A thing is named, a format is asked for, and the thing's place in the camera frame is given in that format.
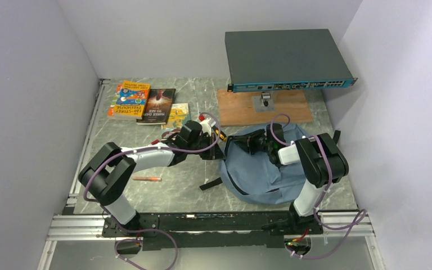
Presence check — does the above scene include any dark three days book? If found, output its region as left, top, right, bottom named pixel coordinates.
left=136, top=88, right=176, bottom=125

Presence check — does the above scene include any orange pen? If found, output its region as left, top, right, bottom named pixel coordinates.
left=132, top=177, right=162, bottom=182

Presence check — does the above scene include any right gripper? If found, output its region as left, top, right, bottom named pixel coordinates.
left=233, top=128, right=272, bottom=155

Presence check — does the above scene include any yellow black screwdriver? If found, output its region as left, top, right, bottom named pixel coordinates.
left=219, top=133, right=227, bottom=142

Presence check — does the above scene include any metal stand mount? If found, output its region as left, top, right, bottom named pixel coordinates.
left=252, top=92, right=275, bottom=113

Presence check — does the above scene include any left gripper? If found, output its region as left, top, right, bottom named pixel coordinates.
left=187, top=133, right=226, bottom=160

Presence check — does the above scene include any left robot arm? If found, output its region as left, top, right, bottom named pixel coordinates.
left=78, top=120, right=225, bottom=236

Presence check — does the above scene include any orange blue treehouse book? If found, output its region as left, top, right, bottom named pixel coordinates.
left=113, top=80, right=151, bottom=120

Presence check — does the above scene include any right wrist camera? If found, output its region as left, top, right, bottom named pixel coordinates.
left=277, top=143, right=300, bottom=165

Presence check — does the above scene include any wooden board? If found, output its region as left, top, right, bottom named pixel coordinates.
left=217, top=89, right=313, bottom=126

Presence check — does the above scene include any yellow teal paperback book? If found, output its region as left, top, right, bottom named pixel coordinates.
left=161, top=103, right=191, bottom=131

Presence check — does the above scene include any aluminium side rail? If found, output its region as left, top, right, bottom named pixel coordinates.
left=62, top=78, right=110, bottom=215

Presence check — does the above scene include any grey network switch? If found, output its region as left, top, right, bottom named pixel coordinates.
left=224, top=29, right=357, bottom=93

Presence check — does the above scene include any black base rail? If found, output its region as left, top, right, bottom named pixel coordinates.
left=102, top=210, right=323, bottom=251

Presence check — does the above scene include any blue student backpack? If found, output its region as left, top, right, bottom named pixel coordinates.
left=199, top=123, right=341, bottom=205

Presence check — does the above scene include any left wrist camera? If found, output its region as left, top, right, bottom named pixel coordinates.
left=198, top=115, right=219, bottom=140

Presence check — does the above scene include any orange green treehouse book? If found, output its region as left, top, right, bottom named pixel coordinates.
left=107, top=83, right=122, bottom=118

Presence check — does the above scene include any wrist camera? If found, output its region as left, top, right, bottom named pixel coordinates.
left=277, top=143, right=300, bottom=165
left=198, top=115, right=219, bottom=140

